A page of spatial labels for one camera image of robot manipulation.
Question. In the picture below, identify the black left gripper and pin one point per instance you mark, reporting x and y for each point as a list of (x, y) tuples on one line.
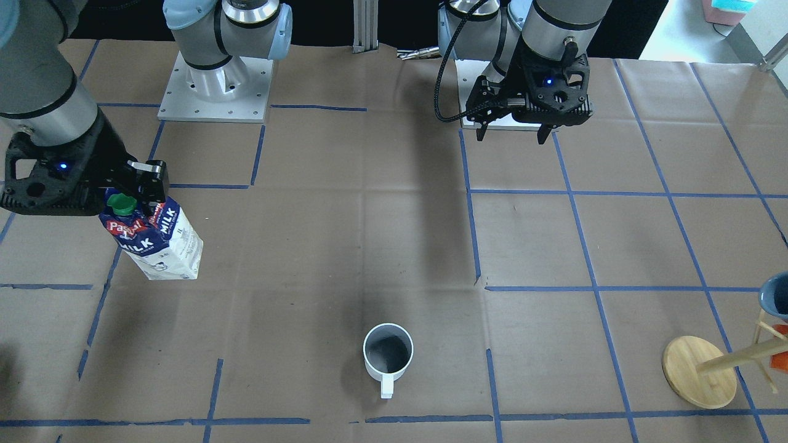
[(513, 84)]

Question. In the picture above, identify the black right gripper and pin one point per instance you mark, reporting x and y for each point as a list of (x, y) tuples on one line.
[(109, 149)]

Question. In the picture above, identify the blue white milk carton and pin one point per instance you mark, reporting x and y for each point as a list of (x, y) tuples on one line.
[(163, 244)]

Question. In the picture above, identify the white mug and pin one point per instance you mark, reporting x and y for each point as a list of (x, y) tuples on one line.
[(388, 350)]

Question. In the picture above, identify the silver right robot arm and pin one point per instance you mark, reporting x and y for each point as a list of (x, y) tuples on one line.
[(43, 97)]

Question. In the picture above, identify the pink teal box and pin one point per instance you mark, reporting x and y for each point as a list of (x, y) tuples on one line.
[(728, 13)]

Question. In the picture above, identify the wooden mug tree stand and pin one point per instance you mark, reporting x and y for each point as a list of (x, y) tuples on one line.
[(701, 374)]

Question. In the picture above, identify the blue bowl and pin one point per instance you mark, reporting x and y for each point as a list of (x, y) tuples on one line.
[(773, 296)]

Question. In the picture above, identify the aluminium frame post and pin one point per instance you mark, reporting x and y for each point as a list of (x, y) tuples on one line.
[(365, 36)]

